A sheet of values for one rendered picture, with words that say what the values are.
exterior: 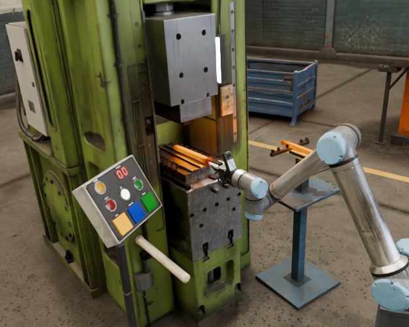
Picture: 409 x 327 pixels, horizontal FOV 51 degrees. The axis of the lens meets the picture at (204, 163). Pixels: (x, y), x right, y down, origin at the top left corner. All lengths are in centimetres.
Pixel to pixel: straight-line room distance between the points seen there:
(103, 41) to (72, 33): 38
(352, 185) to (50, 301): 218
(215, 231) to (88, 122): 94
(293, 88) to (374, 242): 416
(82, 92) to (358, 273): 216
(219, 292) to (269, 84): 370
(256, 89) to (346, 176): 439
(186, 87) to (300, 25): 828
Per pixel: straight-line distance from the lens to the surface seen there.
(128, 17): 209
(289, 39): 1047
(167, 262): 221
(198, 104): 220
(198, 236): 241
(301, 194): 264
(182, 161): 240
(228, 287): 281
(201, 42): 215
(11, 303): 328
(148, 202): 197
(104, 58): 204
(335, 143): 167
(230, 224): 254
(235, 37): 250
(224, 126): 254
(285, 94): 582
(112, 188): 187
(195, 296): 265
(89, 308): 303
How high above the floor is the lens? 196
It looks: 24 degrees down
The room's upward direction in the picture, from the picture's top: 3 degrees counter-clockwise
